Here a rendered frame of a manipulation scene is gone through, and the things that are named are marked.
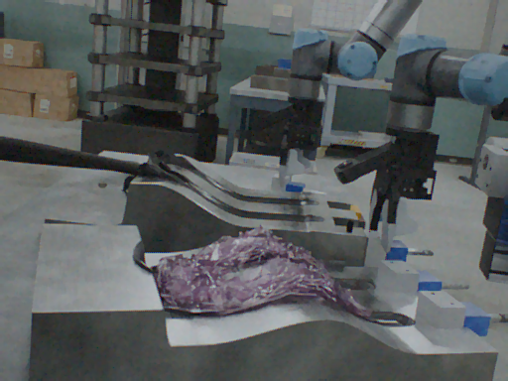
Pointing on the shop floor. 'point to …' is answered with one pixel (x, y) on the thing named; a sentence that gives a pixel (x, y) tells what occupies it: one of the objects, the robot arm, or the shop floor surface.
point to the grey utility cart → (332, 111)
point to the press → (156, 82)
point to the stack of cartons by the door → (35, 83)
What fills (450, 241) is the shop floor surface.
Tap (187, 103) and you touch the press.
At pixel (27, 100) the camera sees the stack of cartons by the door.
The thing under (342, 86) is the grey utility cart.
